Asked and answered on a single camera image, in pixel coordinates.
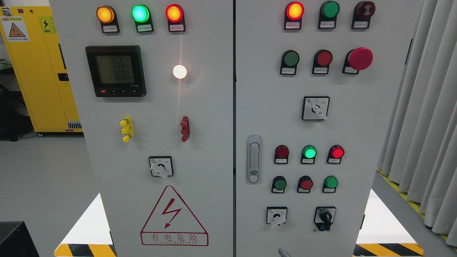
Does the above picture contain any red push button lower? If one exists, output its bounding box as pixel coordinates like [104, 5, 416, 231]
[296, 176, 313, 193]

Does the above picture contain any black knob selector switch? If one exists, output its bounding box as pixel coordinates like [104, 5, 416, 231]
[314, 206, 336, 231]

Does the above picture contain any red terminal connector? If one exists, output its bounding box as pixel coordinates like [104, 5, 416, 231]
[180, 116, 190, 142]

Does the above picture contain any upper right rotary selector switch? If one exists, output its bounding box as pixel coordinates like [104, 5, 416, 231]
[301, 96, 330, 121]

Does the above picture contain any yellow safety storage cabinet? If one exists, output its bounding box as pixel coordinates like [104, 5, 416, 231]
[1, 6, 82, 135]

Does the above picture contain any red lit small indicator lamp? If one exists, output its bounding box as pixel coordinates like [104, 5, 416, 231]
[326, 145, 345, 164]

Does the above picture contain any white lit indicator lamp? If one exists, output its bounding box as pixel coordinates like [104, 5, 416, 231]
[172, 65, 188, 79]

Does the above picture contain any yellow terminal connector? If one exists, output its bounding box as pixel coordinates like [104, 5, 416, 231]
[120, 116, 134, 142]

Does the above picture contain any red-orange indicator lamp left door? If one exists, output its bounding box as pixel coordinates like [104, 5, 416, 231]
[165, 4, 186, 32]

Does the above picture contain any green lit small indicator lamp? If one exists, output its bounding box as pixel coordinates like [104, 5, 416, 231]
[300, 145, 317, 165]

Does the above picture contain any red push button upper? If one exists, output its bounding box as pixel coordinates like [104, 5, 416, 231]
[312, 49, 333, 75]

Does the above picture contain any red electric danger warning sticker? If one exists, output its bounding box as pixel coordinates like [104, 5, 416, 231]
[140, 185, 209, 247]

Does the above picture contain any green start push button lower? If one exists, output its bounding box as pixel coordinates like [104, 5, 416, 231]
[271, 176, 287, 193]

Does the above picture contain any lower white rotary selector switch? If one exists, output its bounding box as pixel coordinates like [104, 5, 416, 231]
[266, 206, 288, 229]

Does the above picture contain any grey electrical control cabinet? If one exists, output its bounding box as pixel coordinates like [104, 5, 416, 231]
[50, 0, 424, 257]

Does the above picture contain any dark green indicator lamp top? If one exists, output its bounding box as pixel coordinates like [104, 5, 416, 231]
[318, 1, 340, 29]

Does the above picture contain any black box bottom left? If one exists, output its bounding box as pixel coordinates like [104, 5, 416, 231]
[0, 221, 39, 257]

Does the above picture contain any red-orange indicator lamp door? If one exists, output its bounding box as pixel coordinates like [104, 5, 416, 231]
[165, 4, 186, 32]
[283, 1, 304, 30]

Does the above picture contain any red mushroom emergency stop button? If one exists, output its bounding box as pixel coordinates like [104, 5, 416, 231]
[342, 47, 373, 75]

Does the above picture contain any black digital power meter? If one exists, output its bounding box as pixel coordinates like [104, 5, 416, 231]
[85, 45, 147, 97]

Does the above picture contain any bright green push button lower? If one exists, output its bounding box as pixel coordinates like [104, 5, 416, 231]
[322, 176, 338, 193]

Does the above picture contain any left door rotary selector switch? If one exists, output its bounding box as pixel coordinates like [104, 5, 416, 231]
[148, 156, 174, 178]

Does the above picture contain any dark red small indicator lamp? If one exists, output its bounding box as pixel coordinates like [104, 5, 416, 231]
[274, 145, 289, 165]

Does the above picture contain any green push button upper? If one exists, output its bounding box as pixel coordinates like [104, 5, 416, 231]
[280, 49, 300, 75]

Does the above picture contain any red push button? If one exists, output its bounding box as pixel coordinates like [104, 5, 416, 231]
[312, 49, 333, 75]
[296, 176, 313, 193]

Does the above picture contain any grey cabinet door handle lock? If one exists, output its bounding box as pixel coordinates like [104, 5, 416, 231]
[246, 135, 262, 183]

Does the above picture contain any amber indicator lamp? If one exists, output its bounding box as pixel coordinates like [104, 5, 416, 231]
[96, 5, 120, 34]

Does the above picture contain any grey curtain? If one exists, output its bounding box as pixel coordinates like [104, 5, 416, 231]
[378, 0, 457, 247]

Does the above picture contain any red-orange indicator lamp right door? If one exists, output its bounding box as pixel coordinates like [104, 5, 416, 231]
[283, 1, 304, 30]

